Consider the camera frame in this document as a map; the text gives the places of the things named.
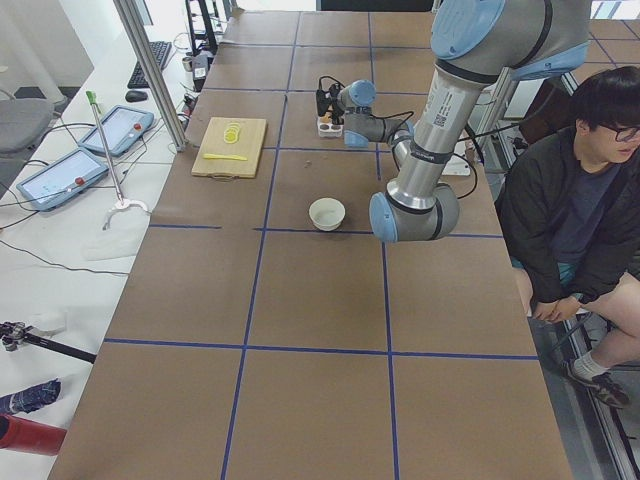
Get aluminium frame post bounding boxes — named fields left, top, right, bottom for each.
left=113, top=0, right=187, bottom=152

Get metal reacher grabber stick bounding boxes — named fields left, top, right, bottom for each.
left=86, top=90, right=151, bottom=231

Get black computer mouse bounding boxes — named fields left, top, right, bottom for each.
left=125, top=90, right=148, bottom=103

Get black tripod leg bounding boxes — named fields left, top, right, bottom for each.
left=1, top=322, right=97, bottom=364

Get bamboo cutting board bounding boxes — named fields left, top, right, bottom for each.
left=191, top=117, right=267, bottom=178

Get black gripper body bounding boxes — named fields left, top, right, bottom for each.
left=327, top=87, right=345, bottom=125

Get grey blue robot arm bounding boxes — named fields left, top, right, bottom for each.
left=328, top=1, right=591, bottom=243

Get white round bowl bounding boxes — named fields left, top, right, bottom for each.
left=308, top=197, right=346, bottom=231

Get blue teach pendant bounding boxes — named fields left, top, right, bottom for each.
left=78, top=105, right=154, bottom=157
left=17, top=148, right=108, bottom=212

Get clear plastic egg box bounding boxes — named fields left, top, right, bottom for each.
left=317, top=116, right=343, bottom=138

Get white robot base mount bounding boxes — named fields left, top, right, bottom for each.
left=442, top=153, right=472, bottom=177

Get red cylinder bottle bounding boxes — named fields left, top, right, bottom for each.
left=1, top=414, right=67, bottom=456

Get seated person in black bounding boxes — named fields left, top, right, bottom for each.
left=495, top=66, right=639, bottom=409

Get black keyboard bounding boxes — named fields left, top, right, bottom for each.
left=126, top=40, right=173, bottom=90

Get grey office chair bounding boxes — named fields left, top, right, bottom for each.
left=1, top=89, right=55, bottom=168

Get yellow plastic knife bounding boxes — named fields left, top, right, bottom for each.
left=202, top=153, right=248, bottom=161

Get blue teach pendant far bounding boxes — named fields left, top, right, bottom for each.
left=78, top=105, right=154, bottom=157

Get blue teach pendant near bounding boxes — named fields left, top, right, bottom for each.
left=17, top=148, right=108, bottom=212

